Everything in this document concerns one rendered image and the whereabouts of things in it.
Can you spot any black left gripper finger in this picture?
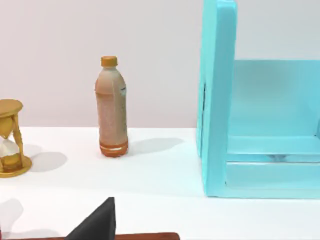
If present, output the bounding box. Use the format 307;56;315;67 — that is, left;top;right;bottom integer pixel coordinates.
66;196;117;238

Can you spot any reddish brown wooden board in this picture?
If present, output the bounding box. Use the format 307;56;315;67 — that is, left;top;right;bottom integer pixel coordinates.
0;231;181;240

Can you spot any orange capped tea bottle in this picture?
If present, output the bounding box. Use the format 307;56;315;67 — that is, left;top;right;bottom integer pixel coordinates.
94;55;130;158

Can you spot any golden hourglass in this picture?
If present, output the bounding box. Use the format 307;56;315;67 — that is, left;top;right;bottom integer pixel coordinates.
0;99;33;179

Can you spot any light blue rack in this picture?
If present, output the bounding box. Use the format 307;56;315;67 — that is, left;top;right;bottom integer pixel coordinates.
195;0;320;200

